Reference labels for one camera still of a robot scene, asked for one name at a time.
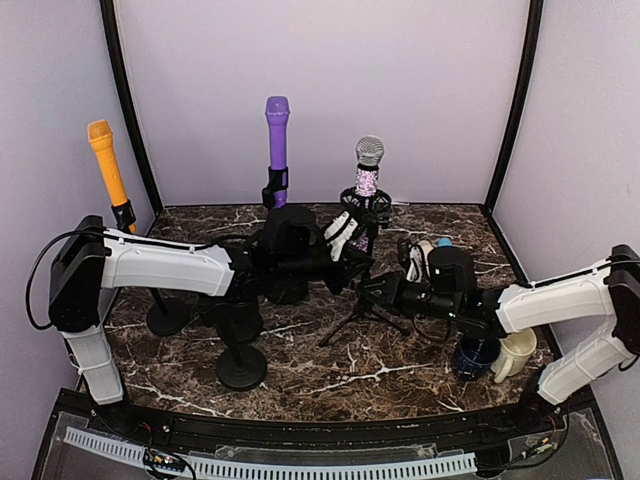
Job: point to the blue microphone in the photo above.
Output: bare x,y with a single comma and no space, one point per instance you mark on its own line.
445,242

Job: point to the black tripod shock-mount stand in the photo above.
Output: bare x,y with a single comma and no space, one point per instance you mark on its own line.
347,201

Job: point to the white cable tray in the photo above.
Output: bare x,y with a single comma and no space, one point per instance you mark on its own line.
261,463

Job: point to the black stand of beige microphone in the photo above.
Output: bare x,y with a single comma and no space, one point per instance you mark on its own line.
244,316

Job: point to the black stand of orange microphone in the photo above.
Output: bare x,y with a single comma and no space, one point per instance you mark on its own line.
168,315

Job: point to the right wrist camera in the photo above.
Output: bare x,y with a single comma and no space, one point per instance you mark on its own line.
413,261

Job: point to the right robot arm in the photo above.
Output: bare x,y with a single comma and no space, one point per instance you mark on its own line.
442,285

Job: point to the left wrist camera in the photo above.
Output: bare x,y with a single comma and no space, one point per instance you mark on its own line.
340,231

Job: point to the glitter silver-head microphone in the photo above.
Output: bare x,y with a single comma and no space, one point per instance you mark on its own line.
367,185

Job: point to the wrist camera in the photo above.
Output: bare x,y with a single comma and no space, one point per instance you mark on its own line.
413,261
340,231

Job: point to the beige microphone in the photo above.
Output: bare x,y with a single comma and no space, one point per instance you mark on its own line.
425,246

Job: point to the black frame post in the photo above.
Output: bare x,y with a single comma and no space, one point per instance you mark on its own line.
526,64
118,67

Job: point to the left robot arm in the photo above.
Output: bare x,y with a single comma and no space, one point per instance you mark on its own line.
229,274

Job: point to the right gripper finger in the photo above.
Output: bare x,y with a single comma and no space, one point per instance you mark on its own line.
367,303
369,285

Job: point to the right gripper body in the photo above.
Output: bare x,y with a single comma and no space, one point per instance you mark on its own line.
395,295

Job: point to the left black frame post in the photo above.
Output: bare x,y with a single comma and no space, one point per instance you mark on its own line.
118,67

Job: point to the dark blue mug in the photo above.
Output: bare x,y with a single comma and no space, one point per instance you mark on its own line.
472,358

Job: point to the right black frame post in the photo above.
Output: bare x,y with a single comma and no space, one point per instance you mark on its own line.
526,64

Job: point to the cream mug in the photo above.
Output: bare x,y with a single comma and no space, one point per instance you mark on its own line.
516,349

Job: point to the black front rail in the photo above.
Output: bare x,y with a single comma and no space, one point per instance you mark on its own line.
487,431

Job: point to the orange microphone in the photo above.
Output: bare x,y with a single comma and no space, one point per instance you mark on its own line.
100,138

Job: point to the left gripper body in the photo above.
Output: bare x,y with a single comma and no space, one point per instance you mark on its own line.
347,271

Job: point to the purple microphone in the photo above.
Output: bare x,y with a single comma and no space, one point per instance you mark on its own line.
277,115

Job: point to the black stand of purple microphone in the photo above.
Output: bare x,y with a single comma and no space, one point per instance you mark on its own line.
274,195

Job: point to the black stand of blue microphone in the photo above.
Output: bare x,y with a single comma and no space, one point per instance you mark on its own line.
240,367

